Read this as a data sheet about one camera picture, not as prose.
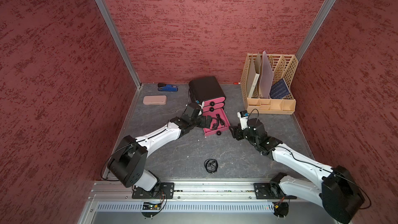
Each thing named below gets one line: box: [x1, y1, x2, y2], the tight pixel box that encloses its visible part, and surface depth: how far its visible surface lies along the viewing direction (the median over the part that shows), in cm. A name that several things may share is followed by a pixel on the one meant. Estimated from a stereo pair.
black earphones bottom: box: [203, 158, 219, 174], surface depth 83 cm
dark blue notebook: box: [268, 77, 291, 100], surface depth 105 cm
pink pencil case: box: [143, 95, 168, 106], surface depth 110 cm
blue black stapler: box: [157, 82, 179, 92], surface depth 118 cm
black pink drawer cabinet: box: [188, 76, 231, 137], surface depth 97 cm
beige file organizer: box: [240, 53, 299, 115], surface depth 105 cm
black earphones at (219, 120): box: [215, 113, 226, 129], surface depth 100 cm
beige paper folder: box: [246, 51, 262, 98], surface depth 97 cm
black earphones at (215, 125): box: [211, 115, 220, 131], surface depth 99 cm
